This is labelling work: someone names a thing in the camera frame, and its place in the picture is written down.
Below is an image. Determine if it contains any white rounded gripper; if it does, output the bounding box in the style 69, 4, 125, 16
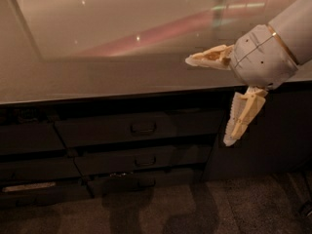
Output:
185, 24, 297, 146

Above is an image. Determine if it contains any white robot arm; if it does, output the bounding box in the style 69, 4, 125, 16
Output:
185, 0, 312, 146

